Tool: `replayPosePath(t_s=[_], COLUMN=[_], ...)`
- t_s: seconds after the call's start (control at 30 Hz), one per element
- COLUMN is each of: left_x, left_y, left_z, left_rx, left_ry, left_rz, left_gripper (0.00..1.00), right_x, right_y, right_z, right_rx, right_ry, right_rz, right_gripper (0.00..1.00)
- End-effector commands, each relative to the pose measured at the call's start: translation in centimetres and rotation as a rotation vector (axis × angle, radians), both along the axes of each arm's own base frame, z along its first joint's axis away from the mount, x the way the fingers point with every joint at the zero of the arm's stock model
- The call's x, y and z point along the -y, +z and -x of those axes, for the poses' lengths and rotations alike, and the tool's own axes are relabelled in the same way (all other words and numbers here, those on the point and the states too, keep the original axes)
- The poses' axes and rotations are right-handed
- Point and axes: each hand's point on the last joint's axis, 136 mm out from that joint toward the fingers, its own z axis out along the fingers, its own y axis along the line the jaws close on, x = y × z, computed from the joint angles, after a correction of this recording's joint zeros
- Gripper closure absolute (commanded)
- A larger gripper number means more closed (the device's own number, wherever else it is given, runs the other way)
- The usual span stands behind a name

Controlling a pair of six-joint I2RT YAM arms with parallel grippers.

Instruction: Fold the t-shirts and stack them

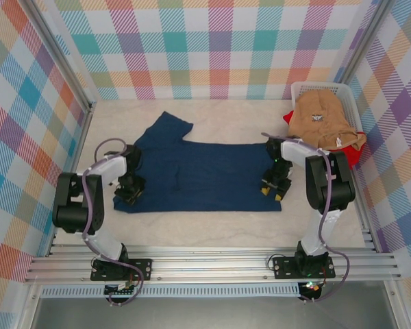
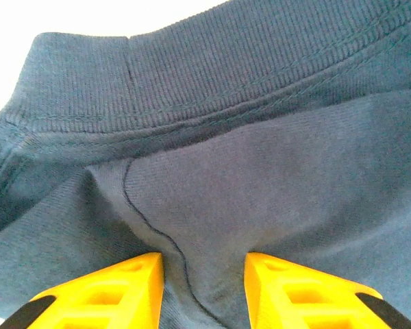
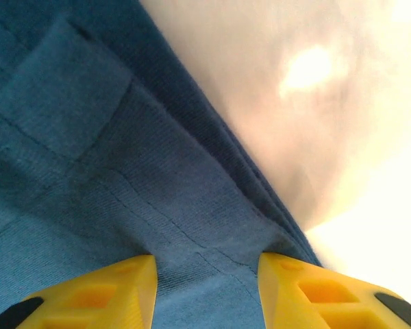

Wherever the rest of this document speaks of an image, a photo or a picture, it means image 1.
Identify navy blue t-shirt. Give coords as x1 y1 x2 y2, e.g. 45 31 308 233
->
112 111 284 214

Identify tan t-shirt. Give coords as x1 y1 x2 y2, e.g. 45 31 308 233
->
286 90 367 154

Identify red t-shirt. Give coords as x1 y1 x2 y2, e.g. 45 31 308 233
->
282 111 366 171

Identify white plastic basket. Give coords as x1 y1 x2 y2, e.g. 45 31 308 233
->
290 81 366 172

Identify grey metal sheet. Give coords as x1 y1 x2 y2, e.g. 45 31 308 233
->
30 296 398 329

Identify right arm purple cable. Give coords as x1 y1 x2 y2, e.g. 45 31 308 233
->
261 132 351 304

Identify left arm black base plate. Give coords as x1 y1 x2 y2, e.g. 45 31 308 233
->
90 258 153 282

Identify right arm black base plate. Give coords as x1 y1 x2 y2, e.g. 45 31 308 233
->
272 256 336 280

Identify aluminium mounting rail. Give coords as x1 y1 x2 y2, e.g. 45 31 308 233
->
23 243 401 285

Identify white slotted cable duct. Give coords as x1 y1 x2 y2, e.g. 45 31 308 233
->
40 286 301 298

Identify aluminium corner post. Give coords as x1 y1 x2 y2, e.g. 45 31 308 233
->
334 0 395 85
20 0 99 114

